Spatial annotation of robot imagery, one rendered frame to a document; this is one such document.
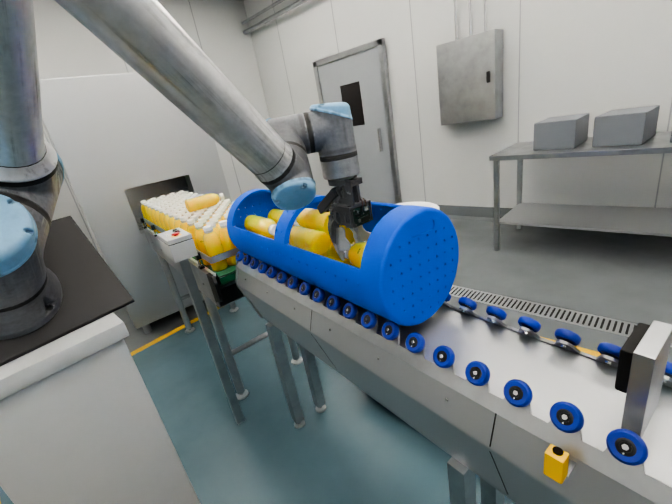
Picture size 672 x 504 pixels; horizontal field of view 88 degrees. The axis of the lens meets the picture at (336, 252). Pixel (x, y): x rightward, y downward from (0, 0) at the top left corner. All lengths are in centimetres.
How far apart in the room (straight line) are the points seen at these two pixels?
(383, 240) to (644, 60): 352
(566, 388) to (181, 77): 81
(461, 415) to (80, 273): 95
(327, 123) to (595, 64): 349
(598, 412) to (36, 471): 110
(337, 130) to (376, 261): 30
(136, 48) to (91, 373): 70
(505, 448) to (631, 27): 370
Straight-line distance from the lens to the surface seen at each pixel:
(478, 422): 79
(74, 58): 574
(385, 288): 76
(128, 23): 54
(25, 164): 91
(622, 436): 68
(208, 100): 58
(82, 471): 111
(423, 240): 82
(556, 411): 70
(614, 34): 411
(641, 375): 67
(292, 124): 81
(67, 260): 112
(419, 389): 85
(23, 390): 99
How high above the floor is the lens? 145
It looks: 21 degrees down
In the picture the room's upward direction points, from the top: 10 degrees counter-clockwise
